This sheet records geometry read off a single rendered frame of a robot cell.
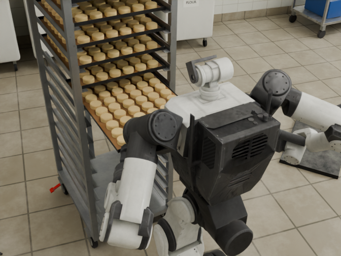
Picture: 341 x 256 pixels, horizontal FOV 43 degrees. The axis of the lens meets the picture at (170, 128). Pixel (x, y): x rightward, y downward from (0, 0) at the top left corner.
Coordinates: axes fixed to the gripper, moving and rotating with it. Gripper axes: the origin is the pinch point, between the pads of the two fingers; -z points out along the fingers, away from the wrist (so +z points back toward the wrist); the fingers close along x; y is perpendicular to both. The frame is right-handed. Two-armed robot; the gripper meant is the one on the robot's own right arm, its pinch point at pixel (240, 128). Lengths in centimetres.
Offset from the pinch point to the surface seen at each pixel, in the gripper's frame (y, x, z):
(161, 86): -10.3, 1.1, -42.6
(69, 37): 23, 32, -64
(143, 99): 3.4, 1.1, -43.4
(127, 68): -3, 10, -56
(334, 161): -125, -94, 31
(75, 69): 22, 18, -63
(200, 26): -241, -70, -134
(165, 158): -17, -46, -44
